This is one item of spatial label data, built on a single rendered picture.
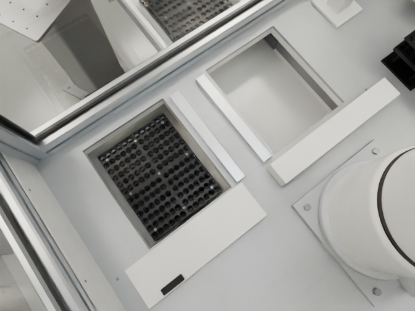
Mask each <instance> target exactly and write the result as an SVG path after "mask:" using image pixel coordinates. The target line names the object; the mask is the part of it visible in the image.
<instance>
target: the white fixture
mask: <svg viewBox="0 0 415 311"><path fill-rule="evenodd" d="M312 5H313V6H314V7H315V8H316V9H317V10H318V11H319V12H320V13H321V14H322V15H323V16H324V17H325V18H326V19H327V20H328V21H329V22H330V23H331V24H332V25H333V26H334V27H335V28H338V27H340V26H341V25H343V24H344V23H345V22H347V21H349V19H351V18H353V17H354V16H355V15H357V14H358V13H360V12H361V11H362V10H363V9H362V7H361V6H360V5H359V4H357V3H356V2H355V1H354V0H313V1H312Z"/></svg>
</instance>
